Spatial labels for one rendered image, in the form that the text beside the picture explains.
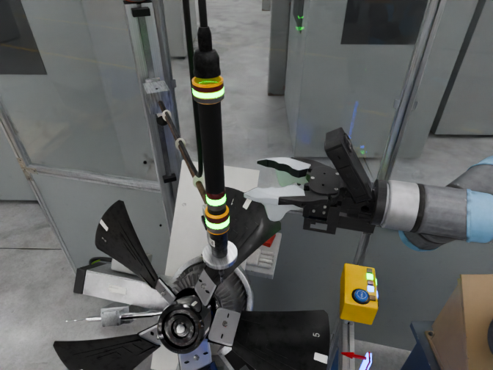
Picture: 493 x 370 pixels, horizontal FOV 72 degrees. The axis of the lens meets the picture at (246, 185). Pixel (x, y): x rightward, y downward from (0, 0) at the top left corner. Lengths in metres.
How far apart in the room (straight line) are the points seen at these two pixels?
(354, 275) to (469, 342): 0.35
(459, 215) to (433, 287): 1.34
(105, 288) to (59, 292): 1.59
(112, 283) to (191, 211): 0.32
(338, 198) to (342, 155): 0.08
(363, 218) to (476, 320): 0.57
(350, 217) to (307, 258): 1.18
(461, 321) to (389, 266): 0.73
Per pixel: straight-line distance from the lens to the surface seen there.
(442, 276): 1.83
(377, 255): 1.70
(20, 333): 2.65
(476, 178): 0.71
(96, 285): 1.17
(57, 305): 2.67
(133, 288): 1.11
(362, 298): 1.15
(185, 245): 1.14
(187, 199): 1.13
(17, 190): 3.51
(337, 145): 0.48
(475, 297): 1.06
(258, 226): 0.81
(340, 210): 0.56
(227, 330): 0.92
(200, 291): 0.93
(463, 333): 1.07
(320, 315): 0.95
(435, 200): 0.55
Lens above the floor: 1.99
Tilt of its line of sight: 38 degrees down
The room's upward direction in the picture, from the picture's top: straight up
